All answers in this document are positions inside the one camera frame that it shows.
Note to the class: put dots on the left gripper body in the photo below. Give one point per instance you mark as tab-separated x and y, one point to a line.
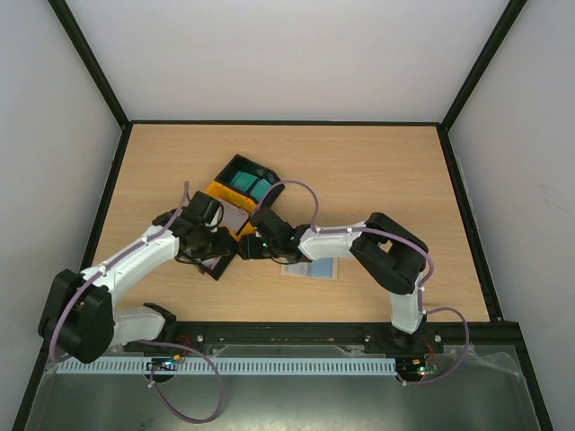
208	244

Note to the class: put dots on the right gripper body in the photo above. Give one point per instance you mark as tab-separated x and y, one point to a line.
251	247

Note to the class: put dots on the beige card holder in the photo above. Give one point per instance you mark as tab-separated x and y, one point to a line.
324	269

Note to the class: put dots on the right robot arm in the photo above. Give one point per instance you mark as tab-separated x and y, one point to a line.
395	258

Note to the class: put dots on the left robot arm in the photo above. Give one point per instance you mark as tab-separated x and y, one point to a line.
80	318

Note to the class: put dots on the black bin with red cards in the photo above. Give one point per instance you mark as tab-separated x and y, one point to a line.
217	264

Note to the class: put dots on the white card stack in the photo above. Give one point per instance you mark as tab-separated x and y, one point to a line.
235	219

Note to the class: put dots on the yellow card bin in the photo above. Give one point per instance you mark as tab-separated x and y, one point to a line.
221	193

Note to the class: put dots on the teal card stack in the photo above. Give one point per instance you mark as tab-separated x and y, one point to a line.
250	184

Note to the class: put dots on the black bin with teal cards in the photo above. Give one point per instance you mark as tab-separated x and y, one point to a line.
241	163

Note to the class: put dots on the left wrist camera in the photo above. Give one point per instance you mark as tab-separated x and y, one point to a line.
218	217

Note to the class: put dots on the light blue slotted cable duct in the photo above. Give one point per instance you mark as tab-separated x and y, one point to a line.
235	366

